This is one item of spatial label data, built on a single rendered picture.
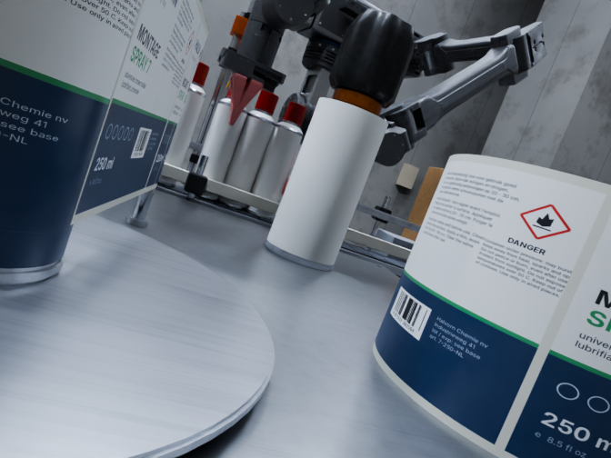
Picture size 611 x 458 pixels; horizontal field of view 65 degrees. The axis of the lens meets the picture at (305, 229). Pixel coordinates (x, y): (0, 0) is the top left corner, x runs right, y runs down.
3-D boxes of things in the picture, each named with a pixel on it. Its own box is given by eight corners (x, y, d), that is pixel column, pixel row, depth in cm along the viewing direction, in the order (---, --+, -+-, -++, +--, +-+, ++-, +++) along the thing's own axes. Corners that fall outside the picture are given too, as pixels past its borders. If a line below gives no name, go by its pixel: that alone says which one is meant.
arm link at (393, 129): (409, 144, 93) (396, 101, 90) (443, 152, 83) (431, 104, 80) (355, 170, 91) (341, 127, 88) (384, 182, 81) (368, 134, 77)
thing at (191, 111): (142, 177, 77) (184, 54, 75) (145, 174, 82) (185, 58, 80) (174, 188, 79) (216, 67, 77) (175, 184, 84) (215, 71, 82)
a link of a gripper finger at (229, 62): (247, 130, 73) (269, 71, 72) (202, 112, 71) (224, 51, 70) (242, 130, 80) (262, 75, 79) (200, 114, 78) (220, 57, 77)
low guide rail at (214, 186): (72, 144, 73) (75, 132, 73) (74, 144, 74) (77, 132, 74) (597, 326, 103) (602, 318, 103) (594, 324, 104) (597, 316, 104)
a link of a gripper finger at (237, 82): (262, 136, 74) (284, 77, 73) (217, 118, 72) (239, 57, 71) (255, 135, 80) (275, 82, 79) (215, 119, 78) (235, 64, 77)
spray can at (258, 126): (214, 201, 82) (255, 84, 80) (217, 198, 87) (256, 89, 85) (243, 212, 83) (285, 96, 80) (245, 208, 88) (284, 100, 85)
